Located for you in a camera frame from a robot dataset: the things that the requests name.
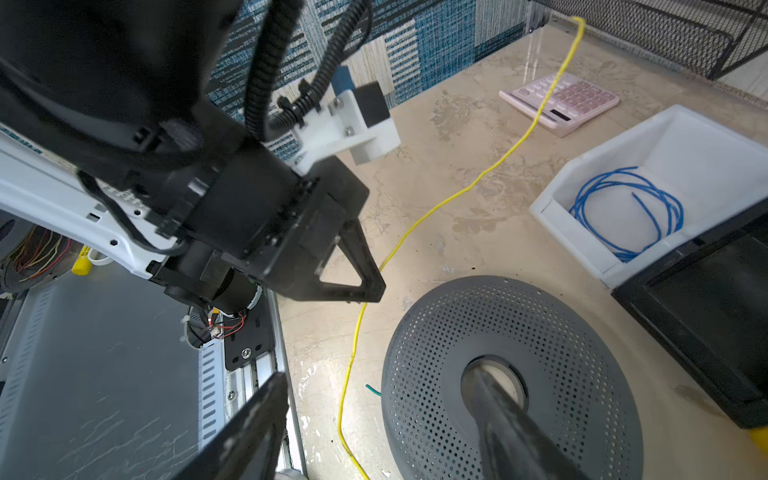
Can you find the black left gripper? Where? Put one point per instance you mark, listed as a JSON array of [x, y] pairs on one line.
[[255, 220]]

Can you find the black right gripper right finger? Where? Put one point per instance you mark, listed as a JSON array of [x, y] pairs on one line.
[[511, 445]]

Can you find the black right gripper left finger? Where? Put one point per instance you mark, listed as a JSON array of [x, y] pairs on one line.
[[248, 446]]

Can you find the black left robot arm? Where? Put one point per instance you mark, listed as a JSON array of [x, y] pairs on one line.
[[117, 88]]

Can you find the black plastic bin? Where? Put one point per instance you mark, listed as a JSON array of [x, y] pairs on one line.
[[705, 303]]

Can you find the yellow plastic bin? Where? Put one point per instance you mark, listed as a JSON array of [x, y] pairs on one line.
[[759, 436]]

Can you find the white plastic bin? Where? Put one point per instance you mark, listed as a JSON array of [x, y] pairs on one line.
[[625, 204]]

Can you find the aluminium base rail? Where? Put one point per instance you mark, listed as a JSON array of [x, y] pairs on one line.
[[98, 380]]

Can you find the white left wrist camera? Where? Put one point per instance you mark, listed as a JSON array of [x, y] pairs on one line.
[[356, 120]]

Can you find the black wire mesh shelf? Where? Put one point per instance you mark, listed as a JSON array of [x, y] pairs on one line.
[[710, 38]]

